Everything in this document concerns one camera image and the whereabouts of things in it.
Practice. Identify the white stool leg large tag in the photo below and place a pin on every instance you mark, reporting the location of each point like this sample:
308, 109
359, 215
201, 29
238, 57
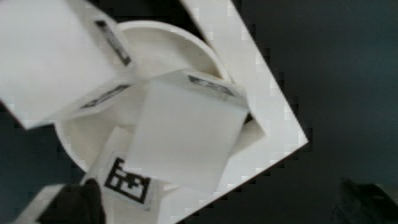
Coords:
126, 187

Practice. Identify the white fence wall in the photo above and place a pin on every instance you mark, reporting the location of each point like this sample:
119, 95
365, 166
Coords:
254, 158
226, 34

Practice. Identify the white round stool seat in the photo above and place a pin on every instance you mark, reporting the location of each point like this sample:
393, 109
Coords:
166, 49

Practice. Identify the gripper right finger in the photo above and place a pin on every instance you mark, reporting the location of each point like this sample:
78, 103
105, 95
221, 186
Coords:
366, 204

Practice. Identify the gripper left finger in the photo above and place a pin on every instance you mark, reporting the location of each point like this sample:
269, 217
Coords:
66, 204

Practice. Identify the white front fence wall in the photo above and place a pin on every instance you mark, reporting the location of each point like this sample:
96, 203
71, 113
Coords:
254, 158

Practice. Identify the white right fence wall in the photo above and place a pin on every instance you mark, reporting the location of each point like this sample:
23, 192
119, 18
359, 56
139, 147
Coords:
226, 34

